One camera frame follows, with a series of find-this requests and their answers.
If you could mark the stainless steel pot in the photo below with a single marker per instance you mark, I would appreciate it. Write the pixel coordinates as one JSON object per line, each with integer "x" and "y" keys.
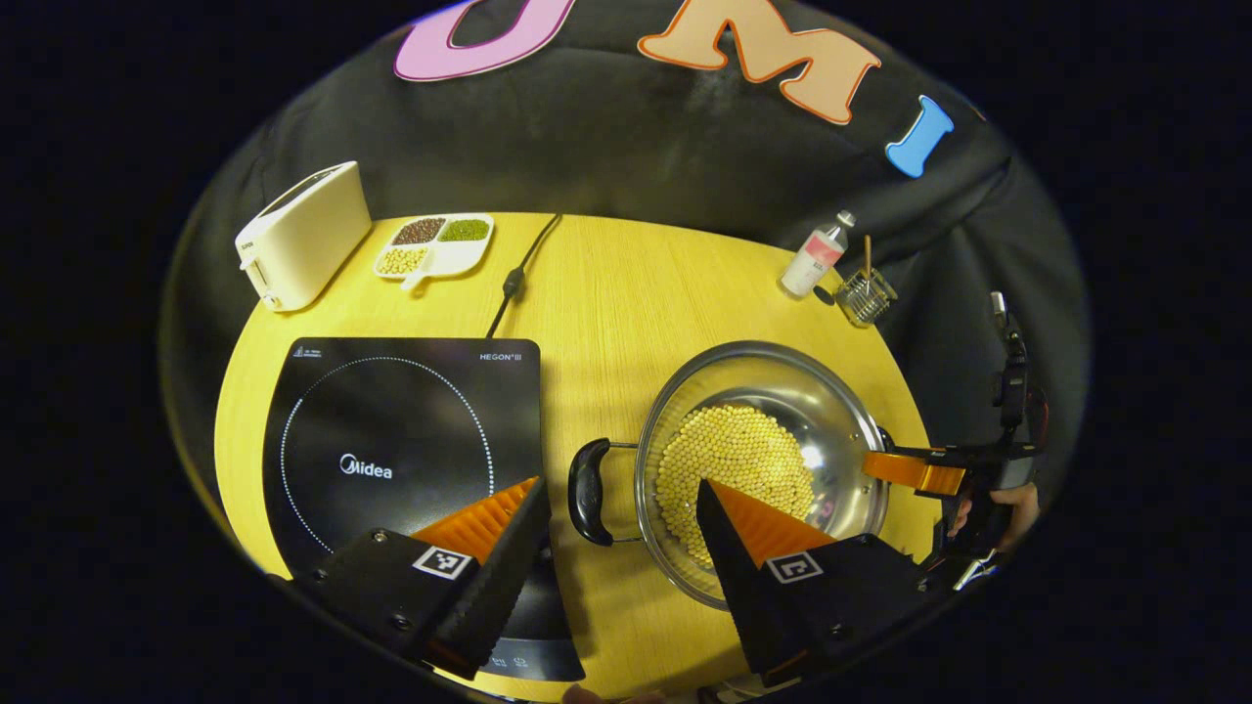
{"x": 841, "y": 411}

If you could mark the black induction cooktop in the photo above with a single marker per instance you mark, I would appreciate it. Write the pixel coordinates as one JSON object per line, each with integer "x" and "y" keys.
{"x": 391, "y": 411}

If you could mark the pile of soybeans in pot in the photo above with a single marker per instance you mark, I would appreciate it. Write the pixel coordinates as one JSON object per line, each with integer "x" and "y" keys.
{"x": 724, "y": 460}

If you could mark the thin wooden stick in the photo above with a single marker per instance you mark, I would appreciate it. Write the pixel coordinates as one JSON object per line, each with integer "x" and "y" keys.
{"x": 868, "y": 254}

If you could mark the white toaster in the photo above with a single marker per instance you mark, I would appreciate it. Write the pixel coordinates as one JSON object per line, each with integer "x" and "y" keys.
{"x": 303, "y": 235}

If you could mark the pile of green beans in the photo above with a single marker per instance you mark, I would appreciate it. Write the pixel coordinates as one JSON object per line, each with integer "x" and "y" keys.
{"x": 464, "y": 230}

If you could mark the white divided plate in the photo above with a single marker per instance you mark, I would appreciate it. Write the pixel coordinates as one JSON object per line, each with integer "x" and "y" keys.
{"x": 460, "y": 256}

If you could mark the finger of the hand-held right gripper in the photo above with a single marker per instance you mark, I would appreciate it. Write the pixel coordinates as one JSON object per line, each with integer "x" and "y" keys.
{"x": 919, "y": 471}

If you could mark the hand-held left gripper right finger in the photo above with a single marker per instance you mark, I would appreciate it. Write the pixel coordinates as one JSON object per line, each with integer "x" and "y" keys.
{"x": 729, "y": 577}

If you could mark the pile of red beans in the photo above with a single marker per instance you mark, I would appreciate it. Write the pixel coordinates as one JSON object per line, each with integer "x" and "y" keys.
{"x": 419, "y": 231}

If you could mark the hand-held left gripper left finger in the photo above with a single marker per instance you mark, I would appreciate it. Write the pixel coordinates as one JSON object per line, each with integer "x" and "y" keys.
{"x": 504, "y": 587}

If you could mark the clear bottle with pink label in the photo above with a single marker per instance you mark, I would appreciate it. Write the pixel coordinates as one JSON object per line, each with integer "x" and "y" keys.
{"x": 812, "y": 259}

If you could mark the small pile of soybeans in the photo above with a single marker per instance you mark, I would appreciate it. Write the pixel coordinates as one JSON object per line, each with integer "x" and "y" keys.
{"x": 403, "y": 260}

